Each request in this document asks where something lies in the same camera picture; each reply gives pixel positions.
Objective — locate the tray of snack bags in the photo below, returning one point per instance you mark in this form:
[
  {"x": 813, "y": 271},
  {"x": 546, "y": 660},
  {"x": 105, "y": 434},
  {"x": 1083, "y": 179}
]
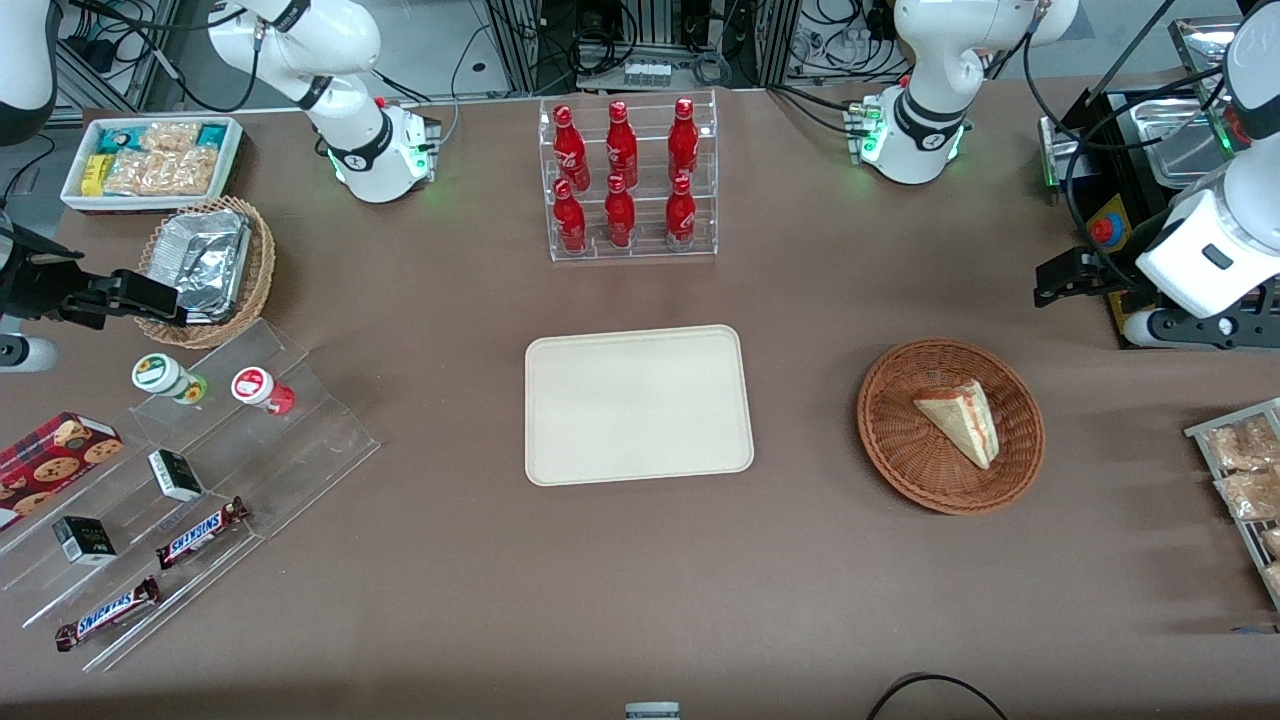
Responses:
[{"x": 1200, "y": 432}]

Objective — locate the white cup red lid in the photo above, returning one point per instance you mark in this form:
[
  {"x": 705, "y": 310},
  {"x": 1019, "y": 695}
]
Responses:
[{"x": 255, "y": 387}]

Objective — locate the clear acrylic stepped shelf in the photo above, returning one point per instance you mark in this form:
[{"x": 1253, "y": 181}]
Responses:
[{"x": 300, "y": 450}]

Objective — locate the round brown wicker basket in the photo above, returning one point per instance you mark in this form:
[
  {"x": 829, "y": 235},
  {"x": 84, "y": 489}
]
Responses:
[{"x": 905, "y": 450}]

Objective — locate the red tartan cookie box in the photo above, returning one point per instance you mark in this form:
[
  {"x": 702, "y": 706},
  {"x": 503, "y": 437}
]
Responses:
[{"x": 55, "y": 460}]

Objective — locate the small clear cracker bag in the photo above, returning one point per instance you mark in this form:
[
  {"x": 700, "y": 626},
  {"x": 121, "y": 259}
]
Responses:
[{"x": 172, "y": 135}]

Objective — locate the stainless steel pan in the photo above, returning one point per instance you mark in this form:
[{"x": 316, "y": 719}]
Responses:
[{"x": 1170, "y": 140}]

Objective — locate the small black box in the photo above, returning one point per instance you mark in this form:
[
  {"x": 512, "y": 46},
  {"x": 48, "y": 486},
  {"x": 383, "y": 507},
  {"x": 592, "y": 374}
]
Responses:
[
  {"x": 176, "y": 475},
  {"x": 85, "y": 540}
]

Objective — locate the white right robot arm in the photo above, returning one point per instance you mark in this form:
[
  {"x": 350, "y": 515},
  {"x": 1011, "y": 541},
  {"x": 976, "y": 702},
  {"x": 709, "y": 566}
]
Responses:
[{"x": 300, "y": 40}]

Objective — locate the red cola bottle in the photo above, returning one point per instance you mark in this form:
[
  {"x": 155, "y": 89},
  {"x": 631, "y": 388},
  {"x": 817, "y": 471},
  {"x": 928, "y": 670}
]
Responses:
[
  {"x": 680, "y": 216},
  {"x": 621, "y": 150},
  {"x": 570, "y": 152},
  {"x": 619, "y": 216},
  {"x": 683, "y": 145},
  {"x": 570, "y": 224}
]

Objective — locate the small grey device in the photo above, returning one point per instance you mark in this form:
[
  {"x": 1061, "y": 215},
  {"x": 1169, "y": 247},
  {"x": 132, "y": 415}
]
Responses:
[{"x": 652, "y": 711}]

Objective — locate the teal snack packet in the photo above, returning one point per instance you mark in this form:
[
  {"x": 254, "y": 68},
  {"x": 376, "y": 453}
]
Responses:
[
  {"x": 212, "y": 136},
  {"x": 122, "y": 140}
]

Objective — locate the clear bag of pastries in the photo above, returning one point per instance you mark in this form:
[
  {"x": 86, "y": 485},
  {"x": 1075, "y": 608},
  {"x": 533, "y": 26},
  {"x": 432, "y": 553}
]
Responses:
[
  {"x": 1245, "y": 445},
  {"x": 1250, "y": 495}
]

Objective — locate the oval tan wicker basket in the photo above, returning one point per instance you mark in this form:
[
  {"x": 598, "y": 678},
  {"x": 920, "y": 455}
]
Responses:
[{"x": 262, "y": 270}]

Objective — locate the white cup green lid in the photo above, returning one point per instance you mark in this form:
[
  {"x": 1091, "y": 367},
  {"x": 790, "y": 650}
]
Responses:
[{"x": 160, "y": 375}]

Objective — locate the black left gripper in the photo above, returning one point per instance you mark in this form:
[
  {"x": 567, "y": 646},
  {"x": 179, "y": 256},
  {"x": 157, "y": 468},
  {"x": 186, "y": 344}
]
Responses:
[{"x": 1108, "y": 272}]

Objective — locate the clear acrylic bottle rack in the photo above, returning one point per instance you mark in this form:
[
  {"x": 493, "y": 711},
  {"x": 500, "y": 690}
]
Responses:
[{"x": 650, "y": 245}]

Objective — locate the aluminium foil container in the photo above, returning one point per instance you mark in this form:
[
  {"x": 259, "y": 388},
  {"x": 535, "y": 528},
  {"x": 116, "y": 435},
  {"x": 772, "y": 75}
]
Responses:
[{"x": 200, "y": 260}]

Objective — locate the large clear cracker bag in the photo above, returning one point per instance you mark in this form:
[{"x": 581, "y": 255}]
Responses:
[{"x": 165, "y": 172}]

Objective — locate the white rectangular snack bin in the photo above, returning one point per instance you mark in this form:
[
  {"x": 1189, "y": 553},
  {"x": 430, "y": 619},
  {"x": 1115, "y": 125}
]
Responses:
[{"x": 75, "y": 202}]

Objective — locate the white power strip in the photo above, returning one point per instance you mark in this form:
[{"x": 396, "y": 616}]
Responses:
[{"x": 647, "y": 73}]

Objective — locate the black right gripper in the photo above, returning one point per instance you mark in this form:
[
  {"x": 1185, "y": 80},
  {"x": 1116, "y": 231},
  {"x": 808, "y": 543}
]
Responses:
[{"x": 30, "y": 283}]

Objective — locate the yellow snack packet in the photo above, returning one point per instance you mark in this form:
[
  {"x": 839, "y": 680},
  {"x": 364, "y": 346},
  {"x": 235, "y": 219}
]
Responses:
[{"x": 94, "y": 175}]

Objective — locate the cream plastic tray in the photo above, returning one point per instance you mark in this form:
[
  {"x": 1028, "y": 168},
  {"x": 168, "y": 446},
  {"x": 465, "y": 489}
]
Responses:
[{"x": 638, "y": 405}]

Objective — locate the Snickers chocolate bar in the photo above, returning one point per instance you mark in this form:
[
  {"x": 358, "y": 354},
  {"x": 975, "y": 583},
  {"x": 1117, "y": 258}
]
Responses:
[
  {"x": 105, "y": 613},
  {"x": 200, "y": 533}
]

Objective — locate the shiny steel tray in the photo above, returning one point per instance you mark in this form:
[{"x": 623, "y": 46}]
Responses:
[{"x": 1205, "y": 60}]

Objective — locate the triangular sandwich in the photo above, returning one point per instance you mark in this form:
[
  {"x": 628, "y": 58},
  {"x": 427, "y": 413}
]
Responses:
[{"x": 962, "y": 420}]

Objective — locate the red yellow emergency stop button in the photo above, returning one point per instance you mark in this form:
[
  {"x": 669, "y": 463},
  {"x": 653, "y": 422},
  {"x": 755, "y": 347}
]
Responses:
[{"x": 1105, "y": 230}]

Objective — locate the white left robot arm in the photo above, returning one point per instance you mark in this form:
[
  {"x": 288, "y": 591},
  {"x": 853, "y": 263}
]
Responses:
[{"x": 930, "y": 60}]

